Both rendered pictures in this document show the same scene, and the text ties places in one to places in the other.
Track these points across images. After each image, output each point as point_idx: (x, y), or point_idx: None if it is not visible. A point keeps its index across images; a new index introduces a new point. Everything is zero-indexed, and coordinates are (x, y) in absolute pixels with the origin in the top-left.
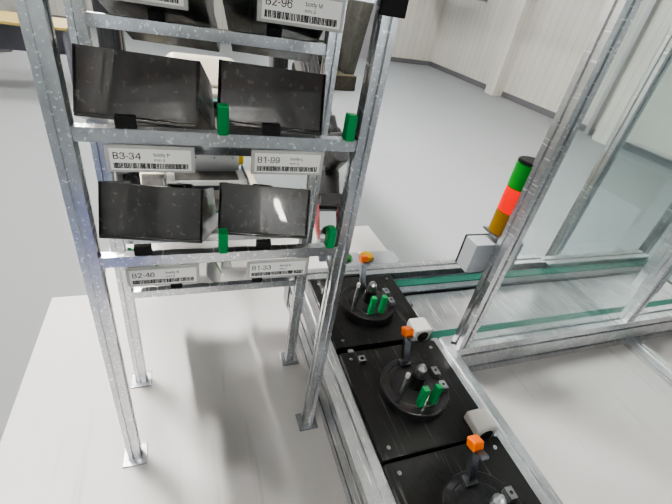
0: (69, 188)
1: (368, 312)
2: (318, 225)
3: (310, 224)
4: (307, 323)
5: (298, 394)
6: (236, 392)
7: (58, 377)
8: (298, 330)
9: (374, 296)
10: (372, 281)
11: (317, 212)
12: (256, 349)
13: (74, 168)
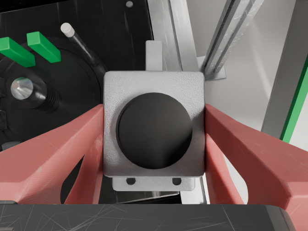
0: None
1: (59, 53)
2: (226, 120)
3: None
4: (193, 58)
5: (199, 5)
6: (288, 8)
7: None
8: (214, 32)
9: (31, 41)
10: (19, 85)
11: (269, 152)
12: (264, 86)
13: None
